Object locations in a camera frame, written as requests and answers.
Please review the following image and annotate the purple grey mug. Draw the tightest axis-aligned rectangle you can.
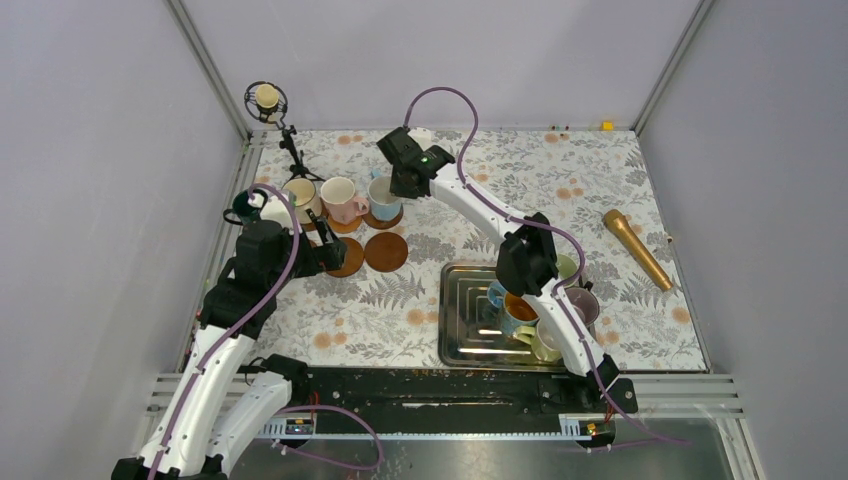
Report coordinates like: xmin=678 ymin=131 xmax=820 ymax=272
xmin=566 ymin=287 xmax=600 ymax=328

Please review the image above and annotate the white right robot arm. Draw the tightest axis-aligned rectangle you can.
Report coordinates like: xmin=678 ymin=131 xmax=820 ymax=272
xmin=377 ymin=127 xmax=620 ymax=412

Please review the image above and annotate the green mug white inside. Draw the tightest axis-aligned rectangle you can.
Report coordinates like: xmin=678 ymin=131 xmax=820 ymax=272
xmin=513 ymin=322 xmax=562 ymax=363

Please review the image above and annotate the blue mug yellow inside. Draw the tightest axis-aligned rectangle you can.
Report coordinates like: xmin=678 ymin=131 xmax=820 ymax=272
xmin=484 ymin=281 xmax=539 ymax=336

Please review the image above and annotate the gold microphone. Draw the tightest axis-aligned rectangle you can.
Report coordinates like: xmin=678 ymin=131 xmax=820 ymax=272
xmin=602 ymin=209 xmax=673 ymax=292

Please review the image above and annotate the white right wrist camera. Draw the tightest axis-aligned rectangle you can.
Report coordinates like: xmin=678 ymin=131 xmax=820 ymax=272
xmin=408 ymin=127 xmax=434 ymax=150

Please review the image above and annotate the light brown coaster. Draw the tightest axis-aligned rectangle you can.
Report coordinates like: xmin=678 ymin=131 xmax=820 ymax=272
xmin=327 ymin=216 xmax=362 ymax=234

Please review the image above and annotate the cream mug black handle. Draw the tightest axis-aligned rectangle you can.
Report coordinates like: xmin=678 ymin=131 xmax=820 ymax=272
xmin=284 ymin=178 xmax=323 ymax=225

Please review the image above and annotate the pink mug white inside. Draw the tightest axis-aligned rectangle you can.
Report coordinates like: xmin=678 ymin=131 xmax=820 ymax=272
xmin=320 ymin=177 xmax=370 ymax=225

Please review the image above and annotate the light blue mug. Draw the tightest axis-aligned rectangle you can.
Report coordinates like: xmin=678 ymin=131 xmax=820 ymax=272
xmin=367 ymin=171 xmax=402 ymax=220

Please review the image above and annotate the reddish brown coaster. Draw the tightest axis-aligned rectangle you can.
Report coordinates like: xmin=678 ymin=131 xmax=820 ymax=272
xmin=364 ymin=232 xmax=409 ymax=273

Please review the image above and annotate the studio microphone on stand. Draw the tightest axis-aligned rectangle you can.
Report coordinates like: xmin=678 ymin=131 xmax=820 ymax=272
xmin=243 ymin=81 xmax=288 ymax=126

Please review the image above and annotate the floral tablecloth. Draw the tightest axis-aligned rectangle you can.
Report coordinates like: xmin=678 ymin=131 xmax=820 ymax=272
xmin=250 ymin=131 xmax=708 ymax=371

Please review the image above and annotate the dark green mug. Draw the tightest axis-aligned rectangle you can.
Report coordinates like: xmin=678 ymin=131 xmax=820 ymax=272
xmin=222 ymin=190 xmax=268 ymax=226

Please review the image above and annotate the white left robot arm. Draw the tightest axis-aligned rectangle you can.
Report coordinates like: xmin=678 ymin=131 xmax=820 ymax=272
xmin=111 ymin=216 xmax=347 ymax=479

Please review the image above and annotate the metal tray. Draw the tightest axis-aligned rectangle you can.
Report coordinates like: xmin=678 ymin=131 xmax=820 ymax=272
xmin=438 ymin=262 xmax=605 ymax=376

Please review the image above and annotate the scratched dark brown coaster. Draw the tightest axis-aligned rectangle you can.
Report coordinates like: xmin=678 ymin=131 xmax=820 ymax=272
xmin=362 ymin=209 xmax=404 ymax=230

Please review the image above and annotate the light green mug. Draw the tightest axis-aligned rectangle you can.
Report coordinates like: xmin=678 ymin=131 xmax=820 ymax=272
xmin=556 ymin=254 xmax=581 ymax=288

